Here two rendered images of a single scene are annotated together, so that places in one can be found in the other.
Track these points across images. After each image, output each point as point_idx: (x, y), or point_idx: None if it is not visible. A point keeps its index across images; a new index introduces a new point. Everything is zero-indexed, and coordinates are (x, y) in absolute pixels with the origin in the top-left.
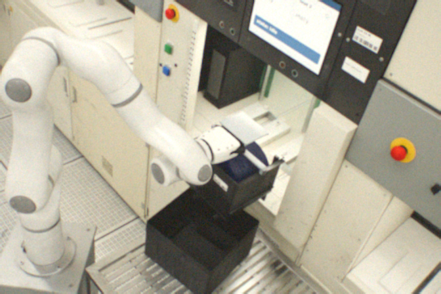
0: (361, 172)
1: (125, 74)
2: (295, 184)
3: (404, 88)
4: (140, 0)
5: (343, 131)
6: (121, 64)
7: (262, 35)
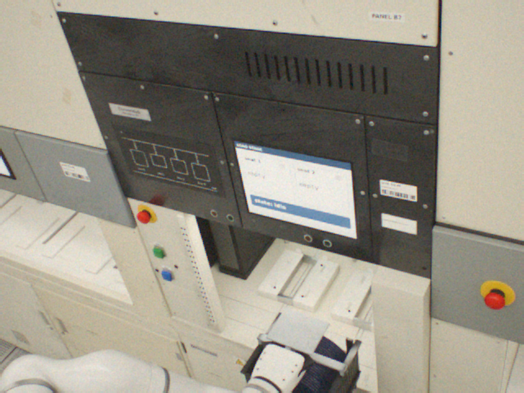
0: (458, 326)
1: (143, 377)
2: (386, 361)
3: (467, 227)
4: (100, 210)
5: (417, 295)
6: (134, 368)
7: (268, 214)
